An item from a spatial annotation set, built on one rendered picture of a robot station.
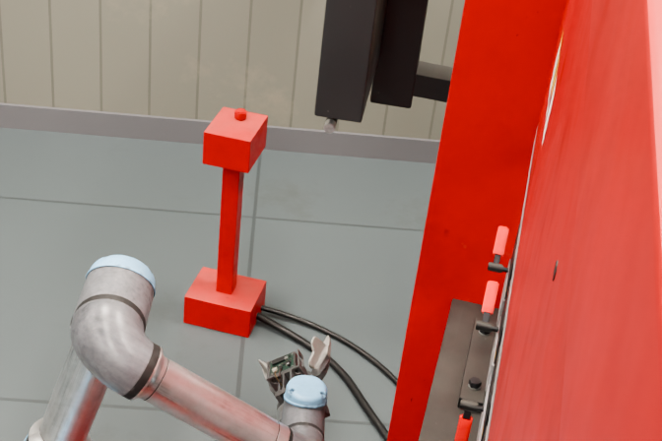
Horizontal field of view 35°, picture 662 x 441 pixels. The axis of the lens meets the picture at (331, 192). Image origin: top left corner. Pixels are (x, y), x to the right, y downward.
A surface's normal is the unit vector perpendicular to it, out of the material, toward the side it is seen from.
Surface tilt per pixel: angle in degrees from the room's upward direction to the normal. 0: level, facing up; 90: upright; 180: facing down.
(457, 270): 90
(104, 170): 0
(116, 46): 90
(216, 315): 90
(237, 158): 90
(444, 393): 0
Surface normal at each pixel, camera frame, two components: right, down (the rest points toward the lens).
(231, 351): 0.10, -0.85
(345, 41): -0.15, 0.50
